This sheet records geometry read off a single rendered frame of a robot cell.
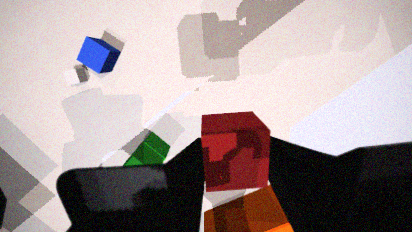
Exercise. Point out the blue cube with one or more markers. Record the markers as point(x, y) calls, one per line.
point(98, 55)

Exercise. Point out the green block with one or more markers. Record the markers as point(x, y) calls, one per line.
point(143, 155)
point(157, 144)

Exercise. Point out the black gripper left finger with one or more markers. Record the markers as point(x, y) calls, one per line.
point(173, 191)

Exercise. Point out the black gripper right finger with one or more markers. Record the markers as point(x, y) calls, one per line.
point(321, 192)

